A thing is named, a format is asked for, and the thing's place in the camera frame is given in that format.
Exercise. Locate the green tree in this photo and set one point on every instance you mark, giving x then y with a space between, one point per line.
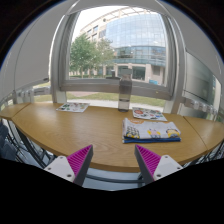
83 53

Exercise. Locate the grey window frame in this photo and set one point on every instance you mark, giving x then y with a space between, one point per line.
93 85

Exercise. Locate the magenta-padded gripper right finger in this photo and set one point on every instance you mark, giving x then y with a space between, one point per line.
166 166

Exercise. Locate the clear bottle with black cap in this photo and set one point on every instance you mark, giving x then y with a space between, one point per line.
125 90

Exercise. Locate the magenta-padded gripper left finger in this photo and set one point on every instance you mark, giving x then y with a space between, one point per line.
60 166

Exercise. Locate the white wall socket row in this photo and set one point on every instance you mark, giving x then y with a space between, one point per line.
200 106
26 95

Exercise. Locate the large sticker sheet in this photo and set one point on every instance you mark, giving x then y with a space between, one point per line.
148 114

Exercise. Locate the glass office building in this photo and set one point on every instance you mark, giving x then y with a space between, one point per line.
140 33

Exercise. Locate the group of dark chairs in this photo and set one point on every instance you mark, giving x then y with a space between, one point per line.
8 150

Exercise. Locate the small sticker sheet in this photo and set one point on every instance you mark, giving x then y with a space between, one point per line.
73 107

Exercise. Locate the cartoon print towel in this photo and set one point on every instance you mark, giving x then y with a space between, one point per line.
150 130

